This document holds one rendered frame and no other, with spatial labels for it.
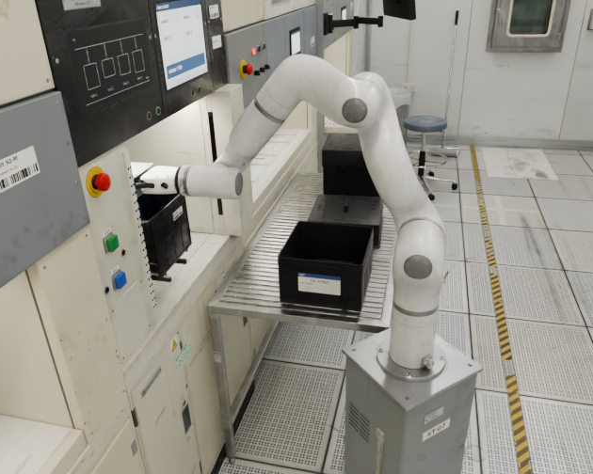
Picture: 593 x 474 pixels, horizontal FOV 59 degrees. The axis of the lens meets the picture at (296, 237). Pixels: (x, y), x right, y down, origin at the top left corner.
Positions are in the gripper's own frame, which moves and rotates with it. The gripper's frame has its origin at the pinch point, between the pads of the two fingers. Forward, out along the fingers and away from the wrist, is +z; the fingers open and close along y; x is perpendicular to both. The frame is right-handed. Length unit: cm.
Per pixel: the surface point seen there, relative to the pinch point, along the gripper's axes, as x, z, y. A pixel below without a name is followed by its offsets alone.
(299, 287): -42, -42, 18
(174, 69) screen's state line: 26.4, -9.9, 14.7
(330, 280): -38, -53, 18
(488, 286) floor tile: -125, -122, 167
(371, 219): -39, -60, 67
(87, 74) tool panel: 31.8, -10.0, -24.4
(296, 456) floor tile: -125, -38, 21
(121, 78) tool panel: 28.8, -10.0, -11.9
